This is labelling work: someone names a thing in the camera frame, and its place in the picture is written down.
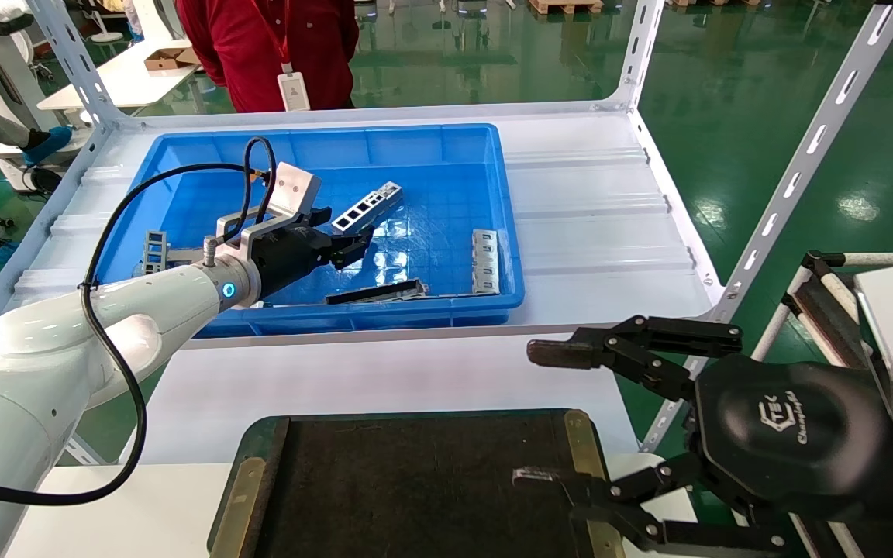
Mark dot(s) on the grey upright metal frame part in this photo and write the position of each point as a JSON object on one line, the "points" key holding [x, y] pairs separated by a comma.
{"points": [[155, 249]]}

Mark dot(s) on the silver metal part with holes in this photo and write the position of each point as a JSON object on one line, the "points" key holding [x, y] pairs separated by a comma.
{"points": [[369, 205]]}

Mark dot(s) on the person in red shirt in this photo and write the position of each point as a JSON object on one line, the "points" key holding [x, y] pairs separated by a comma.
{"points": [[315, 46]]}

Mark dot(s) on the cardboard box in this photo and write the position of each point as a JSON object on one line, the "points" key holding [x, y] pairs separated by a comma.
{"points": [[171, 59]]}

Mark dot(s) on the silver metal bracket part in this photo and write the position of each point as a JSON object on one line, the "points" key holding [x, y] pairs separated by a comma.
{"points": [[485, 262]]}

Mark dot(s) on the black container tray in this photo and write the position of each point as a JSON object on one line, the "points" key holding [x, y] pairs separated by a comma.
{"points": [[415, 488]]}

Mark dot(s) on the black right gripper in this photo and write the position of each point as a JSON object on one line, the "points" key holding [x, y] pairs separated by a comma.
{"points": [[795, 434]]}

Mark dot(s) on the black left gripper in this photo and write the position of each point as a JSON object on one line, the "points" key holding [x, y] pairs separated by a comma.
{"points": [[287, 256]]}

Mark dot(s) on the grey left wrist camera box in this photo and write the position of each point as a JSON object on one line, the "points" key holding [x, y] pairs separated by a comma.
{"points": [[294, 190]]}

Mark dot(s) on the dark long metal part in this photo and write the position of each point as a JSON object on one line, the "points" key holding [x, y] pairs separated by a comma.
{"points": [[377, 294]]}

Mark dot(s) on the wooden pallet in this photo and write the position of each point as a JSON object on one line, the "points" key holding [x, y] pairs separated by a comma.
{"points": [[567, 6]]}

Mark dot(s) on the white background table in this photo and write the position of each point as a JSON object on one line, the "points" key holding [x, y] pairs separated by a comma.
{"points": [[117, 81]]}

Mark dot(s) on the white ID badge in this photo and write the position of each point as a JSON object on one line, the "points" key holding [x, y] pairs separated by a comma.
{"points": [[292, 91]]}

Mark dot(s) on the blue plastic bin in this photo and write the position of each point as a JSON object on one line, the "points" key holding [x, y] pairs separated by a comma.
{"points": [[431, 178]]}

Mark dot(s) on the grey long metal part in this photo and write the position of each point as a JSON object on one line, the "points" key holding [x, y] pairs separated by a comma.
{"points": [[185, 255]]}

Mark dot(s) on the white tube cart black pads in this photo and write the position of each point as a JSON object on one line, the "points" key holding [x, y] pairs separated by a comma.
{"points": [[822, 306]]}

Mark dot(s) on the white metal shelf rack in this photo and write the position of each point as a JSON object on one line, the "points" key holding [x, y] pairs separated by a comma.
{"points": [[594, 217]]}

